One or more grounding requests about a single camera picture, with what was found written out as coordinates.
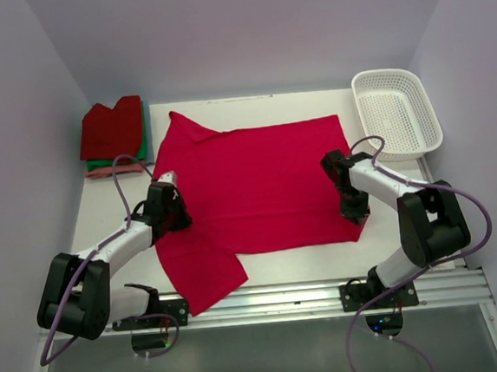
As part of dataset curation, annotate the pink red t shirt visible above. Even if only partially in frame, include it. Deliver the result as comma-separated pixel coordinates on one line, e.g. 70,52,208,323
154,112,362,315

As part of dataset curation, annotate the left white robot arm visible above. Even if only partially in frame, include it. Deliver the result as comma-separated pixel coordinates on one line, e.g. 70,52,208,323
36,172,192,340

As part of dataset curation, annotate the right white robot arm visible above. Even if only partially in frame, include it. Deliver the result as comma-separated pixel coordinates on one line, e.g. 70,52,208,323
320,149,471,307

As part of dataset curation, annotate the salmon folded shirt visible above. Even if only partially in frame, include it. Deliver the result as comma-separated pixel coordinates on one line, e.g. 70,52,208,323
85,161,146,179

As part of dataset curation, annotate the blue folded shirt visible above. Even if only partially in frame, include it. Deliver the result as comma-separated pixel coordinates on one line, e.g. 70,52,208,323
141,101,155,165

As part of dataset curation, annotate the white plastic basket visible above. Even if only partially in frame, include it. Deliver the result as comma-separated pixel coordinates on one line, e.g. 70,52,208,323
351,69,444,162

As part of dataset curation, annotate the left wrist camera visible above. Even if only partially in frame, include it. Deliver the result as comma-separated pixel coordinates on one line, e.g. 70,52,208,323
156,171,178,186

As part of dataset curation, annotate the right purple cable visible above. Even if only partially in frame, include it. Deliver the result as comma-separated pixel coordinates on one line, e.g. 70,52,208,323
327,125,497,372

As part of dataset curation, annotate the purple cable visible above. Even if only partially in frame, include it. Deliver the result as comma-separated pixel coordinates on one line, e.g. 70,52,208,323
22,150,182,369
327,125,497,372

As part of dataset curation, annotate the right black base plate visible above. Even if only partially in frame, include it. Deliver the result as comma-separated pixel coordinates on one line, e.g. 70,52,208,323
338,282,420,312

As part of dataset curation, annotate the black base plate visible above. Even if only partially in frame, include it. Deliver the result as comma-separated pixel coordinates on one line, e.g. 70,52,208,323
338,282,420,312
112,299,189,331

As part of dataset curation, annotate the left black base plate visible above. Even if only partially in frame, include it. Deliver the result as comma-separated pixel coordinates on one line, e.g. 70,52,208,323
112,299,189,331

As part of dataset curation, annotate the aluminium mounting rail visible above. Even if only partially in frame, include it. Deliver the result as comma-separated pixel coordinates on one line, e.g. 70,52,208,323
34,264,497,343

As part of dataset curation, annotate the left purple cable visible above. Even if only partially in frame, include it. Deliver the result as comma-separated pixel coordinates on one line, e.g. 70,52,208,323
22,150,182,369

